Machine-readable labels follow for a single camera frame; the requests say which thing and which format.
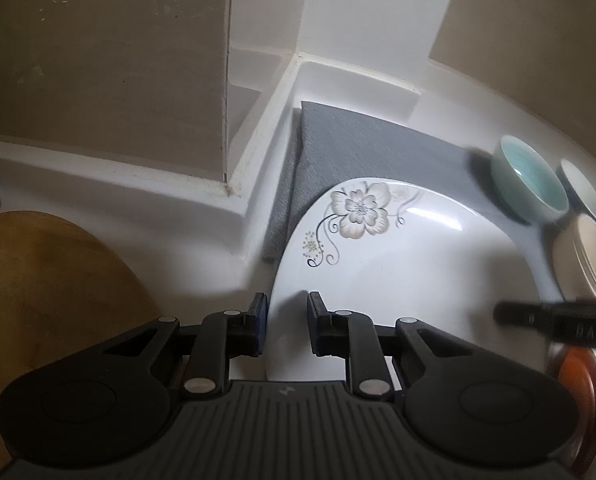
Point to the white floral plate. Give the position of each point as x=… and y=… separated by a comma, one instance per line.
x=428, y=270

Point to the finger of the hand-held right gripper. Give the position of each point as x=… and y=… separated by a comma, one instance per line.
x=553, y=322

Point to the beige round bowl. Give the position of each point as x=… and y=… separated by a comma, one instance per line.
x=588, y=260

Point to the grey table mat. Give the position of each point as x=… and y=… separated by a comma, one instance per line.
x=358, y=150

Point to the small bowl white inside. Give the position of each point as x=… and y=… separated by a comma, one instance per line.
x=585, y=192

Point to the red brown bowl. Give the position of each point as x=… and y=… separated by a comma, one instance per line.
x=580, y=390

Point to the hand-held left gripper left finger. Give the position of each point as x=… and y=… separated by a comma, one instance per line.
x=261, y=327

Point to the celadon green small bowl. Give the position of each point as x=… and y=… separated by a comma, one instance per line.
x=528, y=182

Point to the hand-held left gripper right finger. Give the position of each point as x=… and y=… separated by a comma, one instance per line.
x=314, y=327

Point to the round wooden cutting board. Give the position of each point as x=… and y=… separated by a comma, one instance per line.
x=42, y=305

